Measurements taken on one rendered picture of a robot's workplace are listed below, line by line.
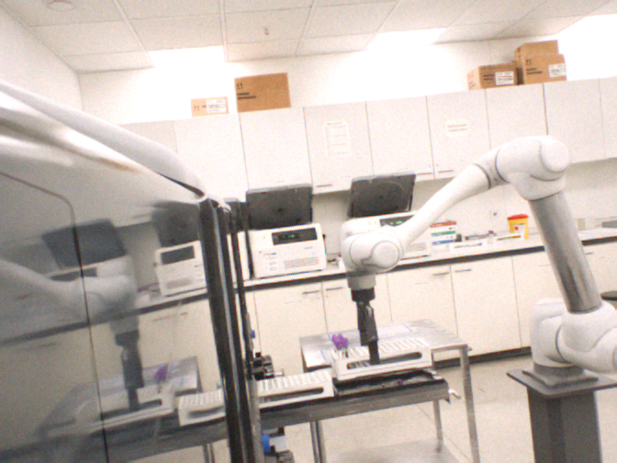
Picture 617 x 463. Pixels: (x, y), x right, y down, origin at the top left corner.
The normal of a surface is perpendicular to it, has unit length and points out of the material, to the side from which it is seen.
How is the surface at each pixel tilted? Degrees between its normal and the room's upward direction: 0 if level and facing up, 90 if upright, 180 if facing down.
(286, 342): 90
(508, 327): 90
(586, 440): 90
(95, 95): 90
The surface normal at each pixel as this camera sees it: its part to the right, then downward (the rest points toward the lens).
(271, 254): 0.14, 0.04
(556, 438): -0.60, 0.11
